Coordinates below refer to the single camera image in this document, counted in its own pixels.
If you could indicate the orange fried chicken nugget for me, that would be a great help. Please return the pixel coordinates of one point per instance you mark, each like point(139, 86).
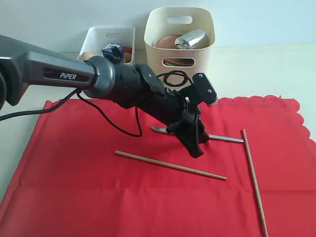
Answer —
point(127, 57)

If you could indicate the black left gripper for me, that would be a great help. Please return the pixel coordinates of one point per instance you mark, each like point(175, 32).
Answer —
point(180, 117)

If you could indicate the white perforated plastic basket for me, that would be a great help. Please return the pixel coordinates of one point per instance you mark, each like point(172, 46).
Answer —
point(98, 37)

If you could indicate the table knife steel blade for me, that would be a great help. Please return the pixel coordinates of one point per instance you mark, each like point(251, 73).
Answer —
point(211, 136)

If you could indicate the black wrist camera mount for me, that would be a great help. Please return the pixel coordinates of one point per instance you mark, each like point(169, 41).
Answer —
point(201, 90)

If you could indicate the cream plastic bin black circle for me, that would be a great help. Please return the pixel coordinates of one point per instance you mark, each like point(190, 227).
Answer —
point(178, 21)

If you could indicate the red cloth table mat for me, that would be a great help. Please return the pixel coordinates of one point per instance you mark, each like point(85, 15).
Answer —
point(70, 182)

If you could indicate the brown egg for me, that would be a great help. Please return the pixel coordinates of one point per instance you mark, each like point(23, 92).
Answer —
point(86, 55)

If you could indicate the brown clay plate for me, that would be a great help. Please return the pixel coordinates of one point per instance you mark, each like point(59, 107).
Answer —
point(168, 42)

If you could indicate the stainless steel cup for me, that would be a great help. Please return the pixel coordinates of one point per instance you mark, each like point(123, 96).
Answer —
point(195, 39)

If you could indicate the wooden chopstick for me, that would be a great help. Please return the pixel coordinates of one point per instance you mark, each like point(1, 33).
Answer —
point(170, 165)
point(255, 184)

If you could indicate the red sausage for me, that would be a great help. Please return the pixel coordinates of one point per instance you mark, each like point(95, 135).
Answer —
point(127, 49)

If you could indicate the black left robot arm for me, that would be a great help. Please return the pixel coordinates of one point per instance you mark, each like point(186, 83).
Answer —
point(23, 64)

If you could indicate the blue white milk carton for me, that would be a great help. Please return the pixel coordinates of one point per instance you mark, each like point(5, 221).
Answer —
point(113, 50)

